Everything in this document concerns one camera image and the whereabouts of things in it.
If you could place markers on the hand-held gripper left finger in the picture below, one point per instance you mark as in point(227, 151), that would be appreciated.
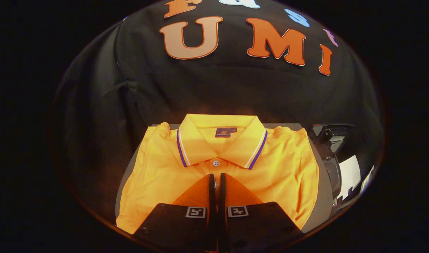
point(211, 189)

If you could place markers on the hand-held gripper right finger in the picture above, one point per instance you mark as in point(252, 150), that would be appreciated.
point(222, 191)

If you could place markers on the yellow polo shirt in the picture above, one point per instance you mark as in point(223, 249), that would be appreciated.
point(154, 175)

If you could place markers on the grey washing machine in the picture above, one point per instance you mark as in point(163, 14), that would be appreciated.
point(333, 175)

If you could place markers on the dark glass washing machine lid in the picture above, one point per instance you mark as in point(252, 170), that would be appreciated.
point(330, 137)

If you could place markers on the grey side cabinet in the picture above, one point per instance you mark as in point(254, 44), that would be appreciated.
point(325, 196)

